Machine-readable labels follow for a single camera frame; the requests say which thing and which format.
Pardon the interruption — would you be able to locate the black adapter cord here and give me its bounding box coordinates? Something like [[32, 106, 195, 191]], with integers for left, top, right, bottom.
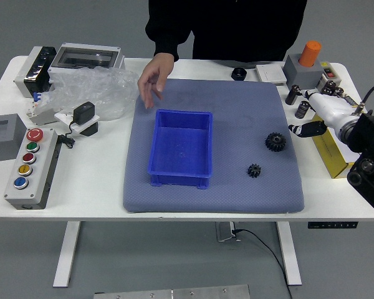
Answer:
[[56, 120, 77, 150]]

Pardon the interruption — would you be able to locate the big black gear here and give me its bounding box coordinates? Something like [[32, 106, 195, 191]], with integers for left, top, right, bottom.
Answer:
[[264, 132, 287, 153]]

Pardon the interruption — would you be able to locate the white red-button switch box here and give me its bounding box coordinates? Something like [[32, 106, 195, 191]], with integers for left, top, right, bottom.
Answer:
[[318, 60, 343, 85]]

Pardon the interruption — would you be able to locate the grey box with black panel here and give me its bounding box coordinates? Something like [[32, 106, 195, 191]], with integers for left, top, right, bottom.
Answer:
[[13, 45, 57, 99]]

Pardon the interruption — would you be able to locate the grey block holder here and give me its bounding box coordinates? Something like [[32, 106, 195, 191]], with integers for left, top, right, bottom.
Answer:
[[282, 54, 325, 90]]

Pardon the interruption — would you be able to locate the orange cylinder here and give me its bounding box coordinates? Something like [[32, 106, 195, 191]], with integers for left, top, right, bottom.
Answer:
[[298, 40, 322, 68]]

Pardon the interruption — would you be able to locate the grey push-button control box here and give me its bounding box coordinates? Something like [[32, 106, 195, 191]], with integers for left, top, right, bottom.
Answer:
[[3, 126, 62, 211]]

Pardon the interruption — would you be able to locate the person's right hand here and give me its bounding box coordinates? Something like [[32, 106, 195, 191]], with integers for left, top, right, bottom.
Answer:
[[137, 52, 175, 110]]

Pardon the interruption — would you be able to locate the black hex nut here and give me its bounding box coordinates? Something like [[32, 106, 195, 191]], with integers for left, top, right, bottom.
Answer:
[[231, 66, 247, 82]]

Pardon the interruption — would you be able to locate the blue plastic box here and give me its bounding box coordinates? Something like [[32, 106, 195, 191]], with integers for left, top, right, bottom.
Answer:
[[146, 108, 214, 190]]

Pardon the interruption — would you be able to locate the grey metal plate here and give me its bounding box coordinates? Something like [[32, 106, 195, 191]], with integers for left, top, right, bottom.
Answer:
[[93, 284, 251, 299]]

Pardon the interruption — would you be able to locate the white socket plate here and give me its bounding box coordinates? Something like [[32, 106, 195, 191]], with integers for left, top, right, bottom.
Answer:
[[54, 111, 101, 137]]

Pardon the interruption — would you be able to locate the blue-grey padded mat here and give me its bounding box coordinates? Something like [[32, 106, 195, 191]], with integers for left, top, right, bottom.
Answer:
[[122, 77, 306, 214]]

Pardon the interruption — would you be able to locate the white wall switch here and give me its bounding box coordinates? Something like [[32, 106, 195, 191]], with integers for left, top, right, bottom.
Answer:
[[255, 64, 287, 85]]

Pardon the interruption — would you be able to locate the black floor cable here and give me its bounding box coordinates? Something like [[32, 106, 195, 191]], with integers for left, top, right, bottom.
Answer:
[[233, 229, 292, 299]]

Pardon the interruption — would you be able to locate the grey clear-lid distribution box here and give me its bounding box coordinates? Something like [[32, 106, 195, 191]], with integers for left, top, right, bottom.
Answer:
[[47, 42, 126, 75]]

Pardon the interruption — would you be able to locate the clear plastic bag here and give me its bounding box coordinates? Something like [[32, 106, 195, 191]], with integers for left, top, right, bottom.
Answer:
[[34, 67, 144, 122]]

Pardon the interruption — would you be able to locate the grey under-table power box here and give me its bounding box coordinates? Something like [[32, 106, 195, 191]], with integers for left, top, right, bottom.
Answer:
[[215, 221, 241, 243]]

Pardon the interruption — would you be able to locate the person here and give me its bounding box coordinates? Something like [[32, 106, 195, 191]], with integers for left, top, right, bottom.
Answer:
[[145, 0, 309, 62]]

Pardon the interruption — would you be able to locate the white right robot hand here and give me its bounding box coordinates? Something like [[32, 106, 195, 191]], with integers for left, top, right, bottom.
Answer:
[[288, 89, 362, 139]]

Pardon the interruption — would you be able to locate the small black gear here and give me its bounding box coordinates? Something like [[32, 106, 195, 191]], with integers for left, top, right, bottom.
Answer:
[[247, 163, 262, 179]]

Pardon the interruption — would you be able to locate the white table leg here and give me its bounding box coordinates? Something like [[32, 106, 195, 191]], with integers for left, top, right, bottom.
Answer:
[[52, 221, 82, 288], [276, 221, 302, 286]]

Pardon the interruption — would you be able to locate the yellow and white carton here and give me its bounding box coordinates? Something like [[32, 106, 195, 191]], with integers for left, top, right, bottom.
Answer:
[[310, 113, 357, 179]]

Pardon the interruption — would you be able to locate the white circuit breaker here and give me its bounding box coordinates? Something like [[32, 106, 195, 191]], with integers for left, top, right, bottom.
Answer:
[[25, 92, 59, 126]]

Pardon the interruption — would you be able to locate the black power adapter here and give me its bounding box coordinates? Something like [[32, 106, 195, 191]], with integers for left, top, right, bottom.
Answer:
[[72, 102, 96, 123]]

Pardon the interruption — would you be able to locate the black table height controller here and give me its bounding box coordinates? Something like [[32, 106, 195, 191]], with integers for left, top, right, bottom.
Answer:
[[307, 221, 359, 230]]

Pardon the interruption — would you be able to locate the grey hollow square block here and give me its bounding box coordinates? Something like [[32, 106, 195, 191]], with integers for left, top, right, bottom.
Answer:
[[0, 113, 27, 163]]

